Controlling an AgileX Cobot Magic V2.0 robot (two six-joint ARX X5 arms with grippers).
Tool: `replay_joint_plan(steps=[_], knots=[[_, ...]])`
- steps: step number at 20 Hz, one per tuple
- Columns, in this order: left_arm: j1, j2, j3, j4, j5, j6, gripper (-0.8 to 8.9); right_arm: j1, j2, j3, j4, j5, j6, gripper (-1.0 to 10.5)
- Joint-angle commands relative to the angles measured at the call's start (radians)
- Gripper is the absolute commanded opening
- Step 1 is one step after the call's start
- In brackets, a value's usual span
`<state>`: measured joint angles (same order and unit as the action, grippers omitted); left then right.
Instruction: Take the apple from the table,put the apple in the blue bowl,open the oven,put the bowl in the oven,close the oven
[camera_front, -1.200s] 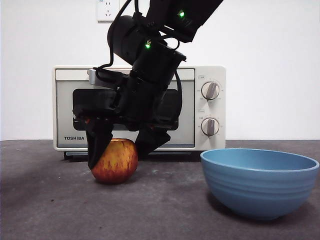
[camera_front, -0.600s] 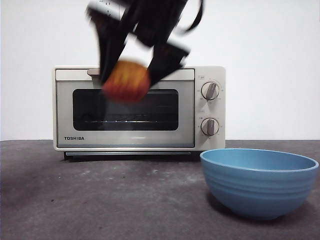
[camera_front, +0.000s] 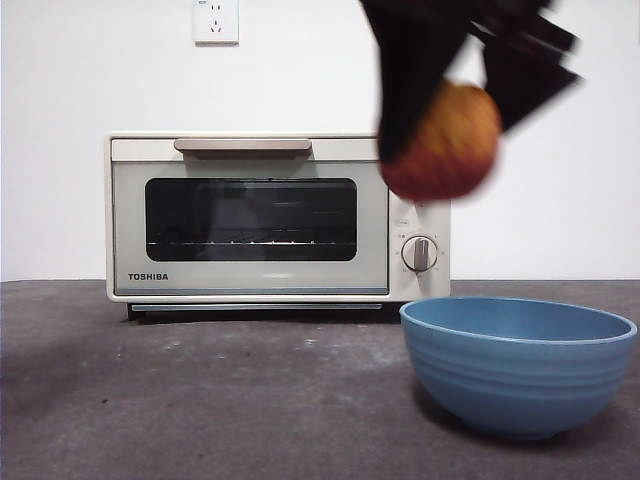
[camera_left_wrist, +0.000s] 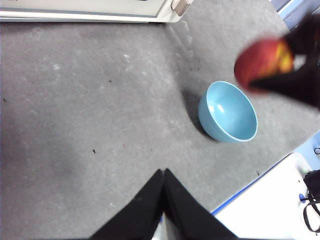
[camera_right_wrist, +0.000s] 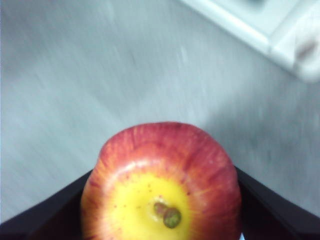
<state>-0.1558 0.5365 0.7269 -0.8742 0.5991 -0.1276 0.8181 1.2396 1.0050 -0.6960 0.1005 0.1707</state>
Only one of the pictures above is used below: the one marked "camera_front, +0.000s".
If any blue ribbed bowl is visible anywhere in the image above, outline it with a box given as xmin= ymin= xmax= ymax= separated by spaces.
xmin=398 ymin=296 xmax=640 ymax=441

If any cream Toshiba toaster oven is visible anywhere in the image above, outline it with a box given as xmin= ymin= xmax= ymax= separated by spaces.
xmin=103 ymin=130 xmax=453 ymax=321

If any cream timer knob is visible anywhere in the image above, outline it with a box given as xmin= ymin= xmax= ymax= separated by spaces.
xmin=401 ymin=235 xmax=440 ymax=273

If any beige oven door handle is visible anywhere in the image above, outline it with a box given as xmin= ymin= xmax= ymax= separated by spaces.
xmin=173 ymin=138 xmax=312 ymax=161

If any metal wire oven rack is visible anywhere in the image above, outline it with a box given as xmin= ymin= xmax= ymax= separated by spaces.
xmin=147 ymin=239 xmax=356 ymax=247

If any red yellow apple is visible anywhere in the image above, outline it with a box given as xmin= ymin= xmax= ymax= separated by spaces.
xmin=380 ymin=82 xmax=503 ymax=202

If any grey oven crumb tray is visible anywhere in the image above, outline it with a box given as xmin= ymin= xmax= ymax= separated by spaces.
xmin=130 ymin=302 xmax=384 ymax=312

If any white wall socket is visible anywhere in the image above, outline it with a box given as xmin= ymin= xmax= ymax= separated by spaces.
xmin=193 ymin=0 xmax=240 ymax=46

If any glass-windowed oven door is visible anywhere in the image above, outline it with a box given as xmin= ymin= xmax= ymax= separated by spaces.
xmin=110 ymin=138 xmax=390 ymax=296

